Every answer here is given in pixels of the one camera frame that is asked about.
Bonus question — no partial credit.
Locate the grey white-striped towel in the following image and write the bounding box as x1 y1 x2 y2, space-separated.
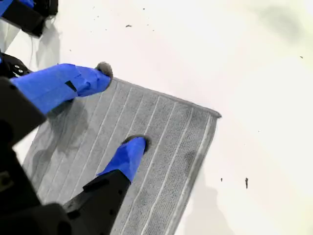
22 61 223 235

